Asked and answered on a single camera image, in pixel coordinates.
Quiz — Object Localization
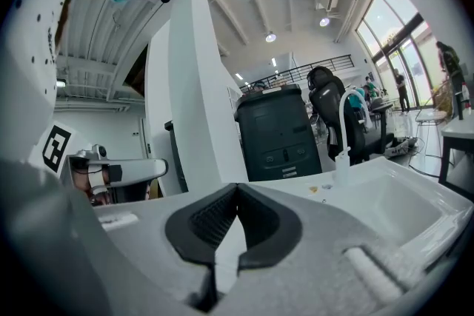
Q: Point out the person's white dotted shirt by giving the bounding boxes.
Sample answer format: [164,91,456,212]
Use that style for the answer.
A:
[7,0,82,160]

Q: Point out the small white sink basin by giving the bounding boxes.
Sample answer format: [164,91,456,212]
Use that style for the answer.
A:
[440,113,474,141]

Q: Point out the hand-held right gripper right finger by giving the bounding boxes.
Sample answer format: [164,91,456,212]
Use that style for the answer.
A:
[221,183,441,316]

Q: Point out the large glass window front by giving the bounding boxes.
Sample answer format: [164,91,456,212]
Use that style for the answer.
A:
[355,0,456,112]

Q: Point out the black wire frame chair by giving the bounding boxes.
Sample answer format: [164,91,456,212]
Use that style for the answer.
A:
[414,107,451,160]

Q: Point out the person's left hand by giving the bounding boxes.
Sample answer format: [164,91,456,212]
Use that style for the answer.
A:
[72,166,113,206]

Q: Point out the white red spray bottle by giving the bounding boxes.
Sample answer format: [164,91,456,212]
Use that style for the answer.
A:
[461,82,472,115]

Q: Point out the dark grey wheeled machine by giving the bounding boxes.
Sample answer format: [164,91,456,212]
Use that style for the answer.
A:
[235,84,323,182]

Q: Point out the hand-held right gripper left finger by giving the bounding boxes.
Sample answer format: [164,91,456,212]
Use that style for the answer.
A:
[90,183,238,316]

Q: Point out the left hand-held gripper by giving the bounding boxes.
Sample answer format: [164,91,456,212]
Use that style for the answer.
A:
[29,121,169,187]

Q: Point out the black mezzanine railing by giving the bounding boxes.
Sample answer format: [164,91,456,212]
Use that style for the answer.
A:
[238,54,352,93]

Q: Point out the black office chair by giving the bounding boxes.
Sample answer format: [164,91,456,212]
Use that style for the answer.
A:
[306,66,395,166]

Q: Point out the white ceramic sink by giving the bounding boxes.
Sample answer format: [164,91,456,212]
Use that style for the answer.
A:
[216,155,474,293]

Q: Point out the white faucet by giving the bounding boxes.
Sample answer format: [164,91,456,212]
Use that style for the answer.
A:
[335,88,373,184]

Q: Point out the white partition panel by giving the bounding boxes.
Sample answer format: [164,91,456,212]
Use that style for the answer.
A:
[143,20,175,197]
[168,0,249,195]

